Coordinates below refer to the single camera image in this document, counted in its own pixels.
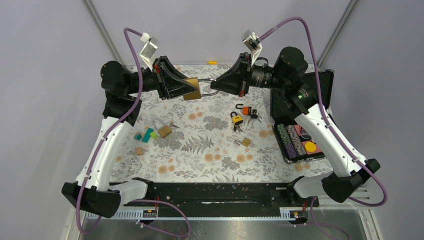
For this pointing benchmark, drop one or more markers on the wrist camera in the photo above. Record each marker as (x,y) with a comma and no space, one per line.
(147,53)
(253,43)

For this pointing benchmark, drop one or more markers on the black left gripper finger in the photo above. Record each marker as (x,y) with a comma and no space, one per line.
(177,89)
(169,71)

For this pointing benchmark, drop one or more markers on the large brass padlock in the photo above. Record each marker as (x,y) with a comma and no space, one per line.
(163,128)

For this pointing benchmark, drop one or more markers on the yellow black padlock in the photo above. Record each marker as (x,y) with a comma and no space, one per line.
(237,121)

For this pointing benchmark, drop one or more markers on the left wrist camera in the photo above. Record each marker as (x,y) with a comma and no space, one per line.
(147,53)

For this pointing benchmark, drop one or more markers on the teal small block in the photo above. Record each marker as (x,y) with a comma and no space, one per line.
(138,136)

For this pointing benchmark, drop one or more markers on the wooden cube block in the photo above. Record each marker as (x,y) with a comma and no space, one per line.
(139,151)

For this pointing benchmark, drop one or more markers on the teal long block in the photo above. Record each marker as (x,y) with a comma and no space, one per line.
(147,135)

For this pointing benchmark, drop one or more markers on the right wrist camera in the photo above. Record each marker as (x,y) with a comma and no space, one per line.
(253,43)

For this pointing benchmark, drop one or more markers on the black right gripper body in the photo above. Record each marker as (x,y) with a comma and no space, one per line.
(245,87)

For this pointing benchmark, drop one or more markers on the small brass padlock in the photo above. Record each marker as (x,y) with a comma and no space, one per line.
(245,142)

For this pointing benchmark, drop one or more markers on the orange padlock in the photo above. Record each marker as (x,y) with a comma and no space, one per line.
(245,110)

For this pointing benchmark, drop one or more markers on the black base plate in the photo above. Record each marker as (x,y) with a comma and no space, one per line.
(184,195)

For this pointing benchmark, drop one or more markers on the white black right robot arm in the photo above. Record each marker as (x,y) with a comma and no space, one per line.
(295,101)

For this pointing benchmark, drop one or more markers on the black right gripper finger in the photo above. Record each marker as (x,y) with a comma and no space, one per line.
(230,87)
(237,70)

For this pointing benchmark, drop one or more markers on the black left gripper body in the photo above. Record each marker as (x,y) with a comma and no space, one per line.
(161,80)

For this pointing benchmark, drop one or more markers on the black keys bunch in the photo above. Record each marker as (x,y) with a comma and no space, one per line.
(254,116)

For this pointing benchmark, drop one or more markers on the black poker chip case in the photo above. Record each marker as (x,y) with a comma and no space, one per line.
(290,135)

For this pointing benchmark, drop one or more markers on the white slotted cable duct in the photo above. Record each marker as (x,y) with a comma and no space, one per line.
(212,213)

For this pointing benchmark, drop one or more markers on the yellow poker chip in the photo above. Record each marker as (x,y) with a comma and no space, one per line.
(310,147)

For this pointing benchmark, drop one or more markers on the floral patterned mat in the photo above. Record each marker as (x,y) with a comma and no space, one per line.
(203,148)

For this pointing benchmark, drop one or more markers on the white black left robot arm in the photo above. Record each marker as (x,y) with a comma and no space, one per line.
(91,191)

